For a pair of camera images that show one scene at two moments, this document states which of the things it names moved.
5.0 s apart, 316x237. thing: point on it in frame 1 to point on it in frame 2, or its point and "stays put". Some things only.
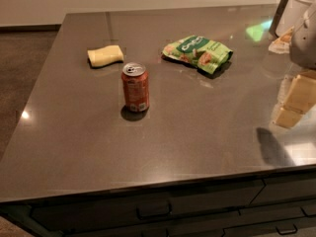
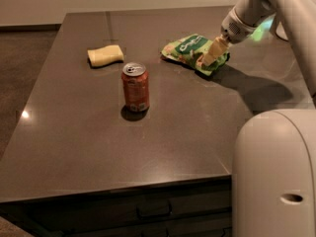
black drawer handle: (156, 214) stays put
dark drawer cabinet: (272, 204) stays put
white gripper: (304, 39) to (236, 31)
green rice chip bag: (198, 51) stays put
